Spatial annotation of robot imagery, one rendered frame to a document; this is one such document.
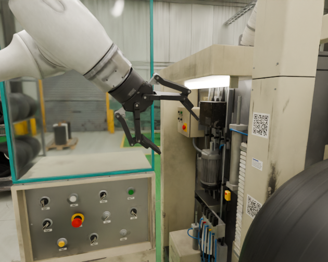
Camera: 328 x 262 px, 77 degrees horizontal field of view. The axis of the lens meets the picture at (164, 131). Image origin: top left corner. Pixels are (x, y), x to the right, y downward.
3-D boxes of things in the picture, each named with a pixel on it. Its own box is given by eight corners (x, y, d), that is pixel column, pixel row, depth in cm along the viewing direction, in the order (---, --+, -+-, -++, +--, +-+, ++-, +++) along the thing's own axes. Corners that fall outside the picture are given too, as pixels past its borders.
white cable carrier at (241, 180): (233, 254, 86) (240, 142, 78) (244, 252, 87) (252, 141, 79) (240, 262, 82) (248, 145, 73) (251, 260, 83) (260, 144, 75)
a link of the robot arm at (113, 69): (115, 45, 37) (138, 69, 40) (112, 39, 44) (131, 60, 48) (80, 81, 38) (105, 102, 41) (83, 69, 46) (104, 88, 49)
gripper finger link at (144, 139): (143, 139, 52) (141, 141, 52) (161, 153, 56) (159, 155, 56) (141, 133, 54) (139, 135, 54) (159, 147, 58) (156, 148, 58)
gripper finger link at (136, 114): (140, 102, 46) (134, 103, 46) (141, 144, 52) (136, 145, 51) (137, 96, 49) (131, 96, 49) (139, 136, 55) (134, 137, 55)
